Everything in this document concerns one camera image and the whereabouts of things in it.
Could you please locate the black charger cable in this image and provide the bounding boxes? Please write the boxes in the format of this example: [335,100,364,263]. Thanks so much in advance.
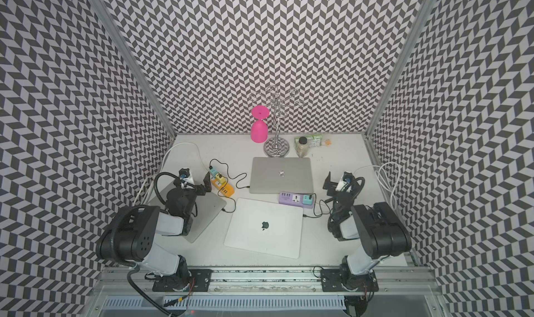
[208,158,250,214]
[302,192,335,219]

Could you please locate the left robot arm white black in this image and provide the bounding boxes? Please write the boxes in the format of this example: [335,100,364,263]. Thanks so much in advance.
[96,168,224,292]

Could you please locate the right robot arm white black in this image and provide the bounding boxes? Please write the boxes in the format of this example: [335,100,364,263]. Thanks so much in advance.
[321,172,412,295]

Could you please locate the silver closed laptop left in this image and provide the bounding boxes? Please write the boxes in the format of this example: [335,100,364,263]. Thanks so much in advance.
[146,182,226,243]

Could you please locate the yellow charger on orange strip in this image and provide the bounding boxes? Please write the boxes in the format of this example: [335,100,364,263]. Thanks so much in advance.
[216,175,227,184]

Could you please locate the grey closed laptop centre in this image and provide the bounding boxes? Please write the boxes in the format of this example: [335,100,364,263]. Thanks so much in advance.
[250,157,314,194]

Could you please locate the white closed laptop front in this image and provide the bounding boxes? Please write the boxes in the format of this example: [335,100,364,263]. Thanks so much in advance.
[224,198,304,259]

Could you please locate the orange power strip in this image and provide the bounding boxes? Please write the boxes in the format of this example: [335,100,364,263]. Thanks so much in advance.
[211,177,234,198]

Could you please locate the purple power strip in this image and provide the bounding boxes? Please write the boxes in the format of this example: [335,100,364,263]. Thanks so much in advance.
[278,192,317,209]

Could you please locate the spice jar black lid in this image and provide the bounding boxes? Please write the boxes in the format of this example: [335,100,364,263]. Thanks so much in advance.
[296,136,309,158]

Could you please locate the green snack packet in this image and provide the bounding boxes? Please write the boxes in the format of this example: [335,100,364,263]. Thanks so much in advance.
[294,133,323,148]

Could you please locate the chrome glass holder stand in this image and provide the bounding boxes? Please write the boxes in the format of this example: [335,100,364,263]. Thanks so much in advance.
[248,86,300,158]

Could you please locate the pink plastic wine glass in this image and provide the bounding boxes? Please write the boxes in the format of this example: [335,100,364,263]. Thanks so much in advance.
[250,105,270,143]

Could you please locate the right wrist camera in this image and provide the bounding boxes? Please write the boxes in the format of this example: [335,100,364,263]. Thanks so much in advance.
[336,172,354,192]

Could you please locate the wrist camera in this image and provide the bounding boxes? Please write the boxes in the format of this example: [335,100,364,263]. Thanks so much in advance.
[179,168,195,185]
[336,172,354,192]

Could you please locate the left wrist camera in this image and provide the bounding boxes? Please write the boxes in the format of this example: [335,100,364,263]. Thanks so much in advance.
[179,168,195,185]

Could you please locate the white power cord left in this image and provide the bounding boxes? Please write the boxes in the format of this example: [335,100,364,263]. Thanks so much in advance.
[132,141,211,209]

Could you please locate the white power cord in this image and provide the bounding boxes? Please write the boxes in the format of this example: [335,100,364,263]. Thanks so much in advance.
[132,141,211,209]
[352,161,402,211]

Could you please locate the white power cord right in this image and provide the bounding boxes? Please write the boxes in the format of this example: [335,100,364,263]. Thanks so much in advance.
[352,161,402,211]

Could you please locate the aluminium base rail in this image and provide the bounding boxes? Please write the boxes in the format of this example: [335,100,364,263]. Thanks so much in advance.
[85,266,443,297]

